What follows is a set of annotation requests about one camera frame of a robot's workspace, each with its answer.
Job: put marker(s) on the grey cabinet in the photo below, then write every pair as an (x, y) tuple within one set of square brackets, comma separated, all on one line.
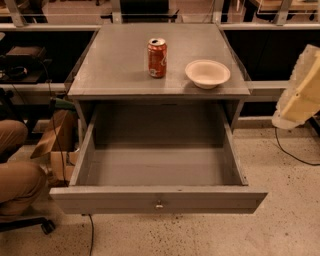
[(115, 68)]

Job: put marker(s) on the orange soda can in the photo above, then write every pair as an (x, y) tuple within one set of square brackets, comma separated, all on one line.
[(157, 57)]

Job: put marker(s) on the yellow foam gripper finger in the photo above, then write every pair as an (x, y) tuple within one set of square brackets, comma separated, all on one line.
[(301, 99)]

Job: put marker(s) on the black office chair base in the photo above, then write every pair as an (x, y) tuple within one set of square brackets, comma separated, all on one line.
[(46, 225)]

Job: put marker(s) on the brown cardboard box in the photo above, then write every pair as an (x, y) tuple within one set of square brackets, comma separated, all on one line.
[(57, 142)]

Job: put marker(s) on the black headphones on shelf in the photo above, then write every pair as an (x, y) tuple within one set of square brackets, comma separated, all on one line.
[(15, 73)]

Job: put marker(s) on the dark box on shelf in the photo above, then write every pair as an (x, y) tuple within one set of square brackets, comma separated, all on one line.
[(34, 52)]

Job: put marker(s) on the open grey top drawer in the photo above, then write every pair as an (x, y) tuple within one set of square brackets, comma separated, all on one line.
[(138, 154)]

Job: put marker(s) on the metal drawer knob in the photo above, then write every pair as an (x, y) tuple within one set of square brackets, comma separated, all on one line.
[(159, 205)]

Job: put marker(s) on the white paper bowl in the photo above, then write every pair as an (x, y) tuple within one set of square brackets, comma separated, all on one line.
[(207, 74)]

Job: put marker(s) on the person's leg in tan trousers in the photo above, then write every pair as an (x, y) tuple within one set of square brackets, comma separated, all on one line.
[(20, 182)]

